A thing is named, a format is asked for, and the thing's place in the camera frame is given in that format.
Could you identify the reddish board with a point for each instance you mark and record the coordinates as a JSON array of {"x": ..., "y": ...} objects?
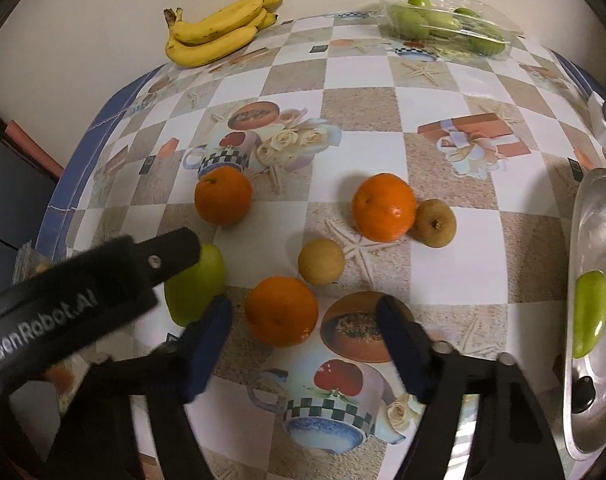
[{"x": 33, "y": 147}]

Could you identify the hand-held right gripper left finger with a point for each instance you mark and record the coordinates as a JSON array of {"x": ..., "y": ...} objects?
[{"x": 208, "y": 350}]

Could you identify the clear plastic fruit bag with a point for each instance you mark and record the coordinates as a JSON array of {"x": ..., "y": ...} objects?
[{"x": 28, "y": 260}]

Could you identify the group of green jujubes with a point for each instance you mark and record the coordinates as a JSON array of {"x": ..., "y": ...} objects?
[{"x": 413, "y": 17}]

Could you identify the checked printed tablecloth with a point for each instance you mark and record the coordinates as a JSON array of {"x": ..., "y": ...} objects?
[{"x": 363, "y": 110}]

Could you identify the dark cabinet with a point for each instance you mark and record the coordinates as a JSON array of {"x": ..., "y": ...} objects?
[{"x": 8, "y": 200}]

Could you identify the round steel plate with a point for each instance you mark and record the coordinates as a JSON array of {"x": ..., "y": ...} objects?
[{"x": 590, "y": 220}]

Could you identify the brown longan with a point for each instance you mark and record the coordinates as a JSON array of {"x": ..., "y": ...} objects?
[
  {"x": 435, "y": 222},
  {"x": 320, "y": 261}
]

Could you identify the yellow banana bunch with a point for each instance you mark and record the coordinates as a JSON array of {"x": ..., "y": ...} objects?
[{"x": 208, "y": 50}]

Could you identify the dark cherry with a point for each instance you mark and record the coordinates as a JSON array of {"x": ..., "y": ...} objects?
[{"x": 583, "y": 392}]

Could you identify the orange mandarin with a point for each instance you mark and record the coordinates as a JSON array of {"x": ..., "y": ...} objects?
[
  {"x": 280, "y": 312},
  {"x": 223, "y": 197},
  {"x": 383, "y": 205}
]

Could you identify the clear plastic clamshell box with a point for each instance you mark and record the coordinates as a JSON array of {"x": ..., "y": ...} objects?
[{"x": 488, "y": 22}]

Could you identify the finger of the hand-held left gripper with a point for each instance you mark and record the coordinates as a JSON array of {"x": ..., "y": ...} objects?
[{"x": 168, "y": 257}]

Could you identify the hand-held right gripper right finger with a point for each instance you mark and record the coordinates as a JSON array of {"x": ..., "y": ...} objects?
[{"x": 400, "y": 350}]

